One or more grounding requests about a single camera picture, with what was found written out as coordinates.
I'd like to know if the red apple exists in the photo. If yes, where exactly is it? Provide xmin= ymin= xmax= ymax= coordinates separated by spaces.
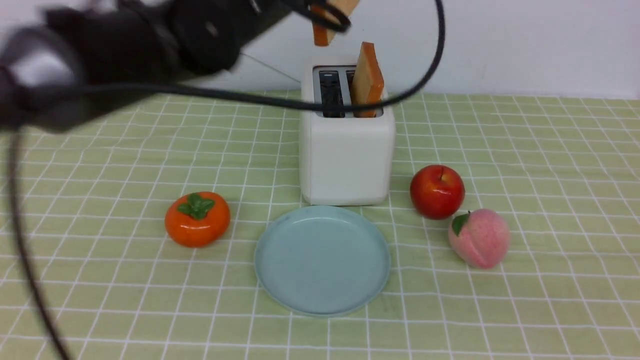
xmin=409 ymin=164 xmax=466 ymax=220

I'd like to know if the pink peach with leaf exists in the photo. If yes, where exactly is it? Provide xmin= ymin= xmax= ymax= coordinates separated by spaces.
xmin=448 ymin=208 xmax=511 ymax=270

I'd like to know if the white two-slot toaster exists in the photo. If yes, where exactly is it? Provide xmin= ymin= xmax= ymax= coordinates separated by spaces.
xmin=299 ymin=55 xmax=396 ymax=206

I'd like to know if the light blue round plate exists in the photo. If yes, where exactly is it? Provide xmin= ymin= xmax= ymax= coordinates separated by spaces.
xmin=253 ymin=205 xmax=393 ymax=318

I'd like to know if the green checkered tablecloth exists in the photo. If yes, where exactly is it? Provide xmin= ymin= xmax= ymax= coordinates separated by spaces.
xmin=21 ymin=93 xmax=640 ymax=360

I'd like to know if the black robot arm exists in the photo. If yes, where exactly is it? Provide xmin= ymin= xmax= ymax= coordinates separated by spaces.
xmin=1 ymin=0 xmax=291 ymax=133

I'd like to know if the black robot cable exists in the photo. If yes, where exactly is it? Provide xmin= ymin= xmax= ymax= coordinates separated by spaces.
xmin=5 ymin=0 xmax=447 ymax=360

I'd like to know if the toast slice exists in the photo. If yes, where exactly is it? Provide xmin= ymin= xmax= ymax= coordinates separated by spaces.
xmin=350 ymin=41 xmax=385 ymax=105
xmin=310 ymin=0 xmax=360 ymax=47

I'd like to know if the white toaster power cord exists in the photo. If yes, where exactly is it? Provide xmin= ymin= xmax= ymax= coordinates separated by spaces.
xmin=240 ymin=52 xmax=302 ymax=83

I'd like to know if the orange persimmon with green leaf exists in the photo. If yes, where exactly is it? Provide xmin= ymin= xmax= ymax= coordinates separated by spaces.
xmin=164 ymin=191 xmax=231 ymax=248

